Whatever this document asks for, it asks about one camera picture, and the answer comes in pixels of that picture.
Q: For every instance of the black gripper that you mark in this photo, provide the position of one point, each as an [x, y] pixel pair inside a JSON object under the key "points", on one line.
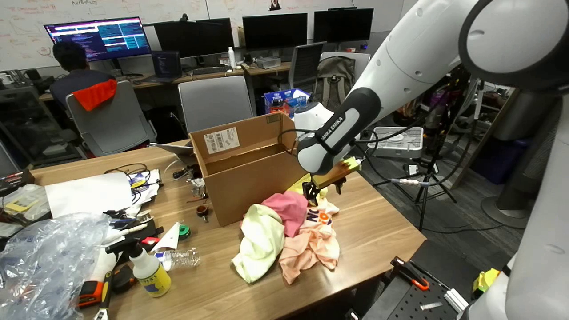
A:
{"points": [[311, 186]]}

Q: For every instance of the pink towel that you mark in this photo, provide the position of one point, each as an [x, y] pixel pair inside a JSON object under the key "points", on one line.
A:
{"points": [[289, 208]]}

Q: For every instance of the peach towel orange print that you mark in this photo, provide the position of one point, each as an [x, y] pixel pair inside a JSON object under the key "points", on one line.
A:
{"points": [[307, 248]]}

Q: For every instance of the pale green towel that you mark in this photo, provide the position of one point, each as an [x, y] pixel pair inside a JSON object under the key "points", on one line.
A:
{"points": [[259, 241]]}

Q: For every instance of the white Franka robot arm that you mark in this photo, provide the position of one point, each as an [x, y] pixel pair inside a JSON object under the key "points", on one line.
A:
{"points": [[414, 58]]}

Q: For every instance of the brown cardboard box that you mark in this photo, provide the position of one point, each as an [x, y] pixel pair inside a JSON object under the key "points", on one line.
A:
{"points": [[249, 183]]}

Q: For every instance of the white box fan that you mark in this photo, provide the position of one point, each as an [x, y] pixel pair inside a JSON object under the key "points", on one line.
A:
{"points": [[409, 144]]}

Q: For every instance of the clear plastic parts box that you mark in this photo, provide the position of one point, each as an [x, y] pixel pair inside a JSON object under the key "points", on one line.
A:
{"points": [[23, 204]]}

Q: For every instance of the bright yellow towel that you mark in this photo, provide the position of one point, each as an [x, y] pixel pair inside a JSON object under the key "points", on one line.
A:
{"points": [[297, 186]]}

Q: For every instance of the blue snack package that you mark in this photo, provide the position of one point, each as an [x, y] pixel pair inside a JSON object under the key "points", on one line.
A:
{"points": [[284, 101]]}

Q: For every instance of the black tripod stand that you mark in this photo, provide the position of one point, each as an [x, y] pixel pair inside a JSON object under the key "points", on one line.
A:
{"points": [[426, 183]]}

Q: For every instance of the olive green backpack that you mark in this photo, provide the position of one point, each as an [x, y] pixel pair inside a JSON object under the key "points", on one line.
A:
{"points": [[330, 80]]}

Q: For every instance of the orange black screwdriver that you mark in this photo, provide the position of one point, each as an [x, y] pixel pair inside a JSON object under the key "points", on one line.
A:
{"points": [[410, 275]]}

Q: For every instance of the green tape roll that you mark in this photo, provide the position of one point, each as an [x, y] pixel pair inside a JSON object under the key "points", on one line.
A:
{"points": [[183, 231]]}

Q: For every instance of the tilted dark monitor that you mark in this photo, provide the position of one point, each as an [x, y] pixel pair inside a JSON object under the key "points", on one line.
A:
{"points": [[307, 64]]}

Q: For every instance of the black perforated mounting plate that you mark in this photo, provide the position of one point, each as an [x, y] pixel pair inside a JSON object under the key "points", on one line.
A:
{"points": [[401, 304]]}

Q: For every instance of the crumpled clear plastic bottle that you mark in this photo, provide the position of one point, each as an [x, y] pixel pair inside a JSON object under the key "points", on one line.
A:
{"points": [[185, 257]]}

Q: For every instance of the white folded paper card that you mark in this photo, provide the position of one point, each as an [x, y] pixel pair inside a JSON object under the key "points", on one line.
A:
{"points": [[169, 238]]}

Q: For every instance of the small white bottle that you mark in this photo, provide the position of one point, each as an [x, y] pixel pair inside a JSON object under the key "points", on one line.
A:
{"points": [[231, 56]]}

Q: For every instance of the black computer monitor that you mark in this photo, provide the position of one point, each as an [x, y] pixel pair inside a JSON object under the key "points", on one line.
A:
{"points": [[339, 23], [275, 28], [195, 35]]}

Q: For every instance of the spray bottle yellow label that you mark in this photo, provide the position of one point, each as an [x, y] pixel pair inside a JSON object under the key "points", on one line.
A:
{"points": [[151, 275]]}

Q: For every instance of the dark blue storage bin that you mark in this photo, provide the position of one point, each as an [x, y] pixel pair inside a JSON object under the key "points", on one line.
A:
{"points": [[494, 161]]}

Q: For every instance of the yellow green plastic piece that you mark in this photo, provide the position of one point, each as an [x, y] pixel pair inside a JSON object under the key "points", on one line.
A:
{"points": [[485, 279]]}

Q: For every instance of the small dark desk laptop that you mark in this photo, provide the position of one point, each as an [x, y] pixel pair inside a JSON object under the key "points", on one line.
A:
{"points": [[167, 64]]}

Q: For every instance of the white paper sheet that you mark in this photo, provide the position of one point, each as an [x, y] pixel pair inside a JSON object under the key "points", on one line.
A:
{"points": [[89, 192]]}

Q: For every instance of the orange black tape measure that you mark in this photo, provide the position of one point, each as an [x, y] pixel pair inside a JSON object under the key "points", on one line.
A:
{"points": [[90, 293]]}

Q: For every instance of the red cloth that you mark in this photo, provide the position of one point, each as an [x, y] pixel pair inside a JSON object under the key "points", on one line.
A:
{"points": [[94, 94]]}

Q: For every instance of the monitor with purple screen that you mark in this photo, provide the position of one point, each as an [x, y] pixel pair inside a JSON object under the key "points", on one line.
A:
{"points": [[112, 35]]}

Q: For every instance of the clear plastic bag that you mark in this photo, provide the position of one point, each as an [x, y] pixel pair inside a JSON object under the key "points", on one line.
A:
{"points": [[46, 259]]}

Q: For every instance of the seated dark-haired person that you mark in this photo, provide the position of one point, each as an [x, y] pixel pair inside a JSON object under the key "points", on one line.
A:
{"points": [[71, 55]]}

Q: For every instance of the yellow wrist camera mount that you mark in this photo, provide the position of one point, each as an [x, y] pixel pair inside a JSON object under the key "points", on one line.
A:
{"points": [[345, 168]]}

